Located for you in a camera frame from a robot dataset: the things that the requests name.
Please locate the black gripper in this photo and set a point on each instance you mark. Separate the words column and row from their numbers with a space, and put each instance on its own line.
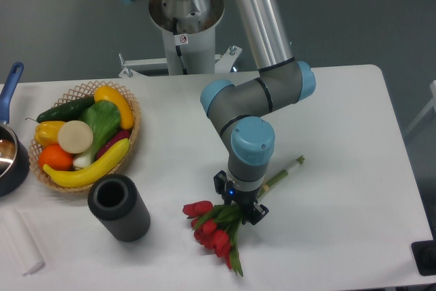
column 247, row 201

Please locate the red tulip bouquet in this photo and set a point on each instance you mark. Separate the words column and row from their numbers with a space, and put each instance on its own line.
column 216, row 228

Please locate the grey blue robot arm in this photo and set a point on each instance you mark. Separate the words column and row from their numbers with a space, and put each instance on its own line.
column 236, row 111

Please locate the dark grey ribbed vase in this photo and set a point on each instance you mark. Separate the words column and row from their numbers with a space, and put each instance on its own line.
column 115, row 201

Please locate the purple eggplant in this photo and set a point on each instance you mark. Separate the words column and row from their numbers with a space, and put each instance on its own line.
column 117, row 137

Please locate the green bok choy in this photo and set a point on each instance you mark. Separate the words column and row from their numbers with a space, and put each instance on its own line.
column 103, row 117

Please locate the yellow squash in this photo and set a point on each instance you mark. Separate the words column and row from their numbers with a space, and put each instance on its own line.
column 111, row 94

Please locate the yellow banana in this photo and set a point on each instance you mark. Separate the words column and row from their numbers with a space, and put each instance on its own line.
column 86, row 176

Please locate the green cucumber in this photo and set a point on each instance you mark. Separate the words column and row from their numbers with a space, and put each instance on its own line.
column 65, row 112

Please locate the orange fruit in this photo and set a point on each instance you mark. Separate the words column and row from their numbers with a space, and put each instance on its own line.
column 56, row 158

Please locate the black device at edge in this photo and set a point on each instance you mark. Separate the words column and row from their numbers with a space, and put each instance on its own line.
column 424, row 256

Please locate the yellow bell pepper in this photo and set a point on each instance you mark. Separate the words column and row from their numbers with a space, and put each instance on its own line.
column 46, row 133

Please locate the white rolled cloth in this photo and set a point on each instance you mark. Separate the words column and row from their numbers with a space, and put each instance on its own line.
column 21, row 243

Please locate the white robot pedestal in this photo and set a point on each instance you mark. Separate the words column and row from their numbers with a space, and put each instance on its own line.
column 185, row 54

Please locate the white frame at right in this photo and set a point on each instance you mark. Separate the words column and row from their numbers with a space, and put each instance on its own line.
column 424, row 116

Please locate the blue handled saucepan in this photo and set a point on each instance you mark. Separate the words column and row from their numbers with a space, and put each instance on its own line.
column 14, row 156

